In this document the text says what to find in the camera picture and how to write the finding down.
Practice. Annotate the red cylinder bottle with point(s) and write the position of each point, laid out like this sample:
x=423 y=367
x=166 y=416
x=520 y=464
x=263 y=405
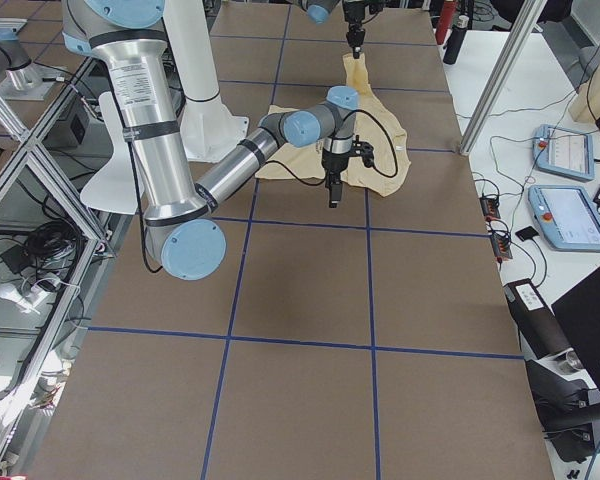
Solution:
x=447 y=12

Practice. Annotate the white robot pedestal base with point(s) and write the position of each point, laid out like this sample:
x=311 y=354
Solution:
x=163 y=109

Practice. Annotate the far blue teach pendant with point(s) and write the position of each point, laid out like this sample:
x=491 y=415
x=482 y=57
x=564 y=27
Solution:
x=564 y=152

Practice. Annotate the black monitor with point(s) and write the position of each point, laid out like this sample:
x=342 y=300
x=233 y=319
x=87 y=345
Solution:
x=578 y=314

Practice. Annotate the near blue teach pendant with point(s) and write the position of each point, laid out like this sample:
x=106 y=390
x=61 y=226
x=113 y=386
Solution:
x=566 y=216

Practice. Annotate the blue teach pendant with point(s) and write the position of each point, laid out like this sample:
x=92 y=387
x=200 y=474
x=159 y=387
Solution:
x=564 y=152
x=566 y=216

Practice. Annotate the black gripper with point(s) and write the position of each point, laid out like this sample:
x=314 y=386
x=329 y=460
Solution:
x=332 y=163
x=352 y=20

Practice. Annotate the aluminium frame post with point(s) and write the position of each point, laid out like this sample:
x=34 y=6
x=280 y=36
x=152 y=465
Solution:
x=517 y=38

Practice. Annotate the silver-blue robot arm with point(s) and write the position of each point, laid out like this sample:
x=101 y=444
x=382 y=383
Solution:
x=319 y=11
x=192 y=246

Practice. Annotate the black water bottle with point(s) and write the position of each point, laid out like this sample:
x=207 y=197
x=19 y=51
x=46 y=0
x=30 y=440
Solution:
x=456 y=39

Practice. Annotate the cream long-sleeve printed shirt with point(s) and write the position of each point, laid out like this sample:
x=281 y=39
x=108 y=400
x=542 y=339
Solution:
x=375 y=124

